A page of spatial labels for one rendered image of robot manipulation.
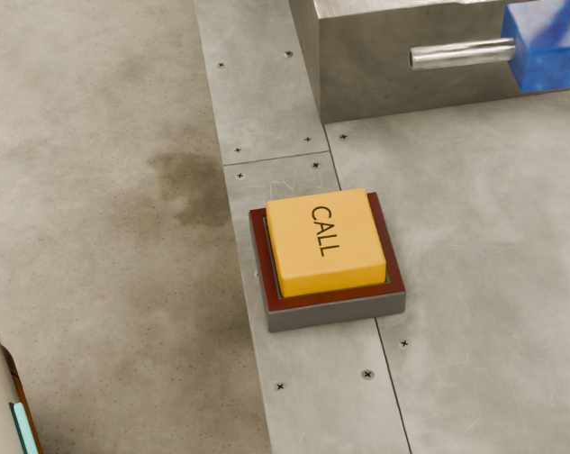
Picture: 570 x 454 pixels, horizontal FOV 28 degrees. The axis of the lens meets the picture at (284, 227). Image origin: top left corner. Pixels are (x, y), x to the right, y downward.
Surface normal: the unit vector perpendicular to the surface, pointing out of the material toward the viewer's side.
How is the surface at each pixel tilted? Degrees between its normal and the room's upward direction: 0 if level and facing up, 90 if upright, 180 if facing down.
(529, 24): 2
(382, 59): 90
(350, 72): 90
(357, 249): 0
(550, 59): 90
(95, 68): 0
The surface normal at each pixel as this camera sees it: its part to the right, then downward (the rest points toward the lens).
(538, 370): -0.04, -0.66
